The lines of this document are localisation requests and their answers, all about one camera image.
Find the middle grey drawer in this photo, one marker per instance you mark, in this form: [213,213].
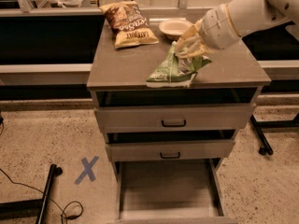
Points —
[163,151]

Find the bottom grey drawer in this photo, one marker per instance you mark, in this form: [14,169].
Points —
[170,192]

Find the grey drawer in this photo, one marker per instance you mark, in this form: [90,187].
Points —
[163,151]
[168,118]
[170,192]

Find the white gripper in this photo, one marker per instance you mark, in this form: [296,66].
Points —
[217,28]

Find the brown yellow chip bag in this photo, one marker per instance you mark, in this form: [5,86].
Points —
[128,24]

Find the black stand leg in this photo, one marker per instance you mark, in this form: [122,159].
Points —
[32,208]
[265,148]

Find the top grey drawer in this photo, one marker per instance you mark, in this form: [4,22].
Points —
[168,118]

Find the black stand leg right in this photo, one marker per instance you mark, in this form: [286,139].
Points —
[265,148]

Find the blue tape cross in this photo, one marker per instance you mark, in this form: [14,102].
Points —
[87,169]

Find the white paper bowl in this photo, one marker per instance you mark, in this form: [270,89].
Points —
[174,29]

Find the black stand leg left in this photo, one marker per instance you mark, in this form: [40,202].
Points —
[32,208]

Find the grey drawer cabinet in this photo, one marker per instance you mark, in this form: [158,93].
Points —
[118,78]

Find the green jalapeno chip bag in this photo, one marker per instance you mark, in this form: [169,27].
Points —
[176,72]

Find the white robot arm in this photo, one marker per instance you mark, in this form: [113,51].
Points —
[249,16]

